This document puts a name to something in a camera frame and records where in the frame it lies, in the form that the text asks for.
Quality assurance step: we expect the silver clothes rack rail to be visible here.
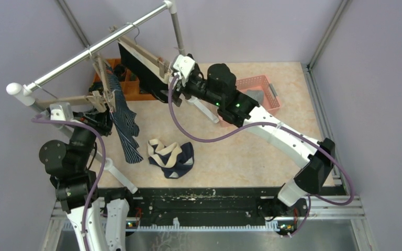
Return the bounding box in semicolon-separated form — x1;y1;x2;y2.
6;1;219;193

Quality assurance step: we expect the beige hanger of striped underwear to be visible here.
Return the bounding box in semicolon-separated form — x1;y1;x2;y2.
88;50;116;113

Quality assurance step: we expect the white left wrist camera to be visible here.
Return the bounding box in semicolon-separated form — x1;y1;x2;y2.
49;102;74;121

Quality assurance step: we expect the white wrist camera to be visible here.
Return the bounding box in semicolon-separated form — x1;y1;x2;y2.
49;102;74;121
171;54;195;86

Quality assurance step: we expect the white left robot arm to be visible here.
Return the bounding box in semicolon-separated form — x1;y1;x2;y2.
33;110;136;250

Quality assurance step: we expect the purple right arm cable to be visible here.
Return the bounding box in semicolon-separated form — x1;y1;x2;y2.
167;74;356;238

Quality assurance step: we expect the aluminium frame rail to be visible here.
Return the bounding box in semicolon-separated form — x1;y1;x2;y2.
50;196;366;220

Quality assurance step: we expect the navy white striped underwear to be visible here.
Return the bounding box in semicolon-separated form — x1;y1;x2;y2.
106;66;143;164

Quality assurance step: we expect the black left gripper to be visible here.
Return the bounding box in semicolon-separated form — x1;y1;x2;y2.
65;102;114;169

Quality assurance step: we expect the pink plastic basket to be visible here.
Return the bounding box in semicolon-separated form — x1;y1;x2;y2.
208;73;281;128

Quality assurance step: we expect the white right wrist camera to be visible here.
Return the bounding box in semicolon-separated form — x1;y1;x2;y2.
171;54;195;86

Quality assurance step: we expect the orange wooden tray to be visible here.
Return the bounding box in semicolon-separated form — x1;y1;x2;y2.
108;58;155;101

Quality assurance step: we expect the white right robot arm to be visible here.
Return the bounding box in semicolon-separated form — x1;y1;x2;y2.
168;57;335;215

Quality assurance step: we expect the beige hanger of black underwear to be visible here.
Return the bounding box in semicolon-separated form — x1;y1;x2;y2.
117;35;171;84

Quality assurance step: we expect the black underwear beige waistband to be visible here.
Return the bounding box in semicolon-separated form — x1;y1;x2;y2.
118;43;169;104

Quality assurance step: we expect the grey striped underwear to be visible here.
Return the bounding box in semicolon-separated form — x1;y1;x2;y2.
245;89;264;105

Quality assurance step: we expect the navy underwear beige waistband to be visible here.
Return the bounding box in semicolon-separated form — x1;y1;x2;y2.
147;139;195;179

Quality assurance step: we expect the beige hanger of navy underwear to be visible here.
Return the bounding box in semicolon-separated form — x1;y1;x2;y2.
36;91;107;112

